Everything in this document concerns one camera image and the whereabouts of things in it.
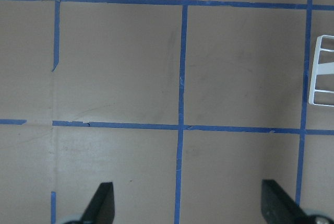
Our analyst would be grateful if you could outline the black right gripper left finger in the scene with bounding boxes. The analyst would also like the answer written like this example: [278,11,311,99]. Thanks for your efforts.
[80,182,115,224]

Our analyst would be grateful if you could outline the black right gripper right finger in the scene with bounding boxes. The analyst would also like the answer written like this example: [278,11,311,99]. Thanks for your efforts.
[261,180,316,224]

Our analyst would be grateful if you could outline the white wire cup rack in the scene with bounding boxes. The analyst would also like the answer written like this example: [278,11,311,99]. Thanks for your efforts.
[308,34,333,107]

